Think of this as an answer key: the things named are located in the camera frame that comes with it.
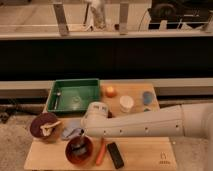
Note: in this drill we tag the black dish brush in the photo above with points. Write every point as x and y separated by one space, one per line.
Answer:
79 147

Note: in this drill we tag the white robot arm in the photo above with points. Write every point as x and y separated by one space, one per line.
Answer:
188 120

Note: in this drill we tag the dark red bowl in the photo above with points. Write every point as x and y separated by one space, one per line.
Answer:
38 127

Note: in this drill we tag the orange fruit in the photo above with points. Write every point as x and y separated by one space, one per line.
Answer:
110 92

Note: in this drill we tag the dark grape bunch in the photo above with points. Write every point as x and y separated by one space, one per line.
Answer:
110 114

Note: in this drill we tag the green plastic tray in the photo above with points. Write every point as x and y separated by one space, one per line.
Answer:
76 95

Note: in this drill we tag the blue cup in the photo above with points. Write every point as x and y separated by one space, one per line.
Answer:
147 97

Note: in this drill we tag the metal spoon in tray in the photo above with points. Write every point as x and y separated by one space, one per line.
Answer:
58 94

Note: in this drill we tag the light blue cloth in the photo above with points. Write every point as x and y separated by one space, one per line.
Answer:
72 129

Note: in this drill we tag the orange carrot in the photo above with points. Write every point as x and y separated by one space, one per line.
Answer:
101 152

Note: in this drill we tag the black rectangular block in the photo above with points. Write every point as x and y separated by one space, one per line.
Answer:
115 155

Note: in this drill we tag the wooden spatula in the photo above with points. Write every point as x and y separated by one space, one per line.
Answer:
48 127

